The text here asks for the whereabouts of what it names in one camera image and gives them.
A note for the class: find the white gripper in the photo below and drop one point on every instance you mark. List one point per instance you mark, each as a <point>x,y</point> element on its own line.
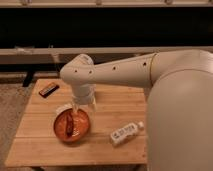
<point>83,95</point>

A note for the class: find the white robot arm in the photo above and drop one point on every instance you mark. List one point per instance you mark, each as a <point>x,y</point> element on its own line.
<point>179,122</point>

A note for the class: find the orange bowl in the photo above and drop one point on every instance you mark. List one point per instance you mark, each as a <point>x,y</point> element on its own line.
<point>81,126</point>

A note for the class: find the brown food piece in bowl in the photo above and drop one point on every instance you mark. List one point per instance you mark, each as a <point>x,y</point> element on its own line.
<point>69,125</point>

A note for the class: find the wooden table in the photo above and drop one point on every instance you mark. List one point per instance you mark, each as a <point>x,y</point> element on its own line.
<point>35,143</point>

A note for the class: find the white plastic bottle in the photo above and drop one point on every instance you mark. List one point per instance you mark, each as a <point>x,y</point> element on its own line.
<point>126,133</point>

